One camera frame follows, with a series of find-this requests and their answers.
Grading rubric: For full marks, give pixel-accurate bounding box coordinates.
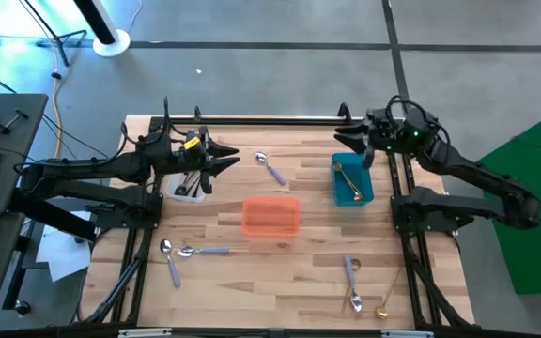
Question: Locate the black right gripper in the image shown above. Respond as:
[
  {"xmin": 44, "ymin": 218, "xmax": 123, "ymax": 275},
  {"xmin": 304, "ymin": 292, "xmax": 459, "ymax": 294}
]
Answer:
[{"xmin": 333, "ymin": 110, "xmax": 398, "ymax": 169}]

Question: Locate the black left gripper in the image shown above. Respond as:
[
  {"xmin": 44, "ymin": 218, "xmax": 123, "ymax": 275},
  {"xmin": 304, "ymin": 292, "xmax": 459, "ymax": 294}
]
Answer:
[{"xmin": 172, "ymin": 125, "xmax": 241, "ymax": 194}]

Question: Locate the clear plastic bin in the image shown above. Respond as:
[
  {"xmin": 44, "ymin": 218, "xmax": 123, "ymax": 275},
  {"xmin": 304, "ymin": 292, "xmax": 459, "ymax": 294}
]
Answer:
[{"xmin": 165, "ymin": 161, "xmax": 208, "ymax": 205}]

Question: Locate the silver spoon purple handle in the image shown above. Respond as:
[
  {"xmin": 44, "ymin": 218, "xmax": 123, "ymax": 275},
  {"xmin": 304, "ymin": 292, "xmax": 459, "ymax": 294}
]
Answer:
[
  {"xmin": 176, "ymin": 244, "xmax": 231, "ymax": 258},
  {"xmin": 254, "ymin": 150, "xmax": 287, "ymax": 187},
  {"xmin": 343, "ymin": 254, "xmax": 363, "ymax": 314},
  {"xmin": 160, "ymin": 238, "xmax": 182, "ymax": 289}
]

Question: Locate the thin gold spoon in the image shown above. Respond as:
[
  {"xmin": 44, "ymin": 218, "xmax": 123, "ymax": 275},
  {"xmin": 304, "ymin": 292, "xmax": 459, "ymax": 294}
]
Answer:
[{"xmin": 373, "ymin": 267, "xmax": 402, "ymax": 320}]

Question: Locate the teal plastic bin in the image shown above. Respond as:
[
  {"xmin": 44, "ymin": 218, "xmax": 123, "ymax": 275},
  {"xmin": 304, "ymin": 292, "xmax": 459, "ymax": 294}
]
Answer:
[{"xmin": 330, "ymin": 151, "xmax": 376, "ymax": 207}]

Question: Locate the orange plastic bin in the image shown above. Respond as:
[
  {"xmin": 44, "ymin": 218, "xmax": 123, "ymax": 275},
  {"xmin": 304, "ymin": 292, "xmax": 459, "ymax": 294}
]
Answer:
[{"xmin": 240, "ymin": 194, "xmax": 301, "ymax": 238}]

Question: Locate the white round lamp base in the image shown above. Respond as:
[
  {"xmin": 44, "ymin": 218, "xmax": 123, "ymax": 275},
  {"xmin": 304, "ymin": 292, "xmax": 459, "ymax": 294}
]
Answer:
[{"xmin": 72, "ymin": 0, "xmax": 132, "ymax": 58}]

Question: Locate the black desk support beam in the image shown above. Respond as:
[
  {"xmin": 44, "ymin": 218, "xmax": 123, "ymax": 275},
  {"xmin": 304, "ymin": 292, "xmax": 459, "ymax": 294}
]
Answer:
[{"xmin": 9, "ymin": 187, "xmax": 99, "ymax": 243}]

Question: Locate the white paper sheet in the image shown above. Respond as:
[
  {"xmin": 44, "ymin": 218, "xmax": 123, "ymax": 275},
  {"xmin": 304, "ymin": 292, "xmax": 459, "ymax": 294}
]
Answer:
[{"xmin": 35, "ymin": 210, "xmax": 94, "ymax": 283}]

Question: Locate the black tripod stand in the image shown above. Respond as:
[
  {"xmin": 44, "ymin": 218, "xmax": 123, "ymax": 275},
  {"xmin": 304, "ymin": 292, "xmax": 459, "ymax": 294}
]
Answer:
[{"xmin": 19, "ymin": 0, "xmax": 88, "ymax": 68}]

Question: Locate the grey office desk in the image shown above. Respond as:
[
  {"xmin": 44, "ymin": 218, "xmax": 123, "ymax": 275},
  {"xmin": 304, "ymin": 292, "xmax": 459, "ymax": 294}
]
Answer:
[{"xmin": 0, "ymin": 92, "xmax": 50, "ymax": 332}]

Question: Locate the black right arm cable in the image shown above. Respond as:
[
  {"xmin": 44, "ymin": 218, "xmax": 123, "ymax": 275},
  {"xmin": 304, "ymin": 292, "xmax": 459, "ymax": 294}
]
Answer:
[{"xmin": 385, "ymin": 94, "xmax": 453, "ymax": 146}]

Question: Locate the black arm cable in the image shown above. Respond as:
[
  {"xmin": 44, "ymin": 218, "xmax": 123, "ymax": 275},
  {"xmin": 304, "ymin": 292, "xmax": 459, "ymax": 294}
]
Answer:
[
  {"xmin": 118, "ymin": 96, "xmax": 192, "ymax": 146},
  {"xmin": 385, "ymin": 94, "xmax": 453, "ymax": 146}
]

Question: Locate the black aluminium rig frame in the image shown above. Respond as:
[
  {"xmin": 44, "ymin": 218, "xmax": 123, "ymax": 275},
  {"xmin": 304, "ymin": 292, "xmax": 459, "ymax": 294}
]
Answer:
[{"xmin": 75, "ymin": 115, "xmax": 478, "ymax": 338}]

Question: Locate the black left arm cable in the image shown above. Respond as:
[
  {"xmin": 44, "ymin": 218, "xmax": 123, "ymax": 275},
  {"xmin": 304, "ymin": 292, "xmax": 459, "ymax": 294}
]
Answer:
[{"xmin": 118, "ymin": 96, "xmax": 192, "ymax": 146}]

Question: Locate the black floor cable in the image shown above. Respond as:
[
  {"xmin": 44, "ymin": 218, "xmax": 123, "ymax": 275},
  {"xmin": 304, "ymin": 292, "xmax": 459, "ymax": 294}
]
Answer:
[{"xmin": 0, "ymin": 64, "xmax": 116, "ymax": 163}]

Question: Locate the yellow floor cable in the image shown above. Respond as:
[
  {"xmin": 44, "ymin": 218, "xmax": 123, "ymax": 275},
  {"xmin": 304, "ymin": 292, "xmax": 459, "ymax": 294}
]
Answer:
[{"xmin": 44, "ymin": 39, "xmax": 65, "ymax": 161}]

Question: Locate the silver metal bracket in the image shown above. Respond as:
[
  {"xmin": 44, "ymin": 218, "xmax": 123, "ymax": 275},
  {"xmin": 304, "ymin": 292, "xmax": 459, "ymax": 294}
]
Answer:
[
  {"xmin": 381, "ymin": 330, "xmax": 436, "ymax": 338},
  {"xmin": 118, "ymin": 328, "xmax": 174, "ymax": 338}
]

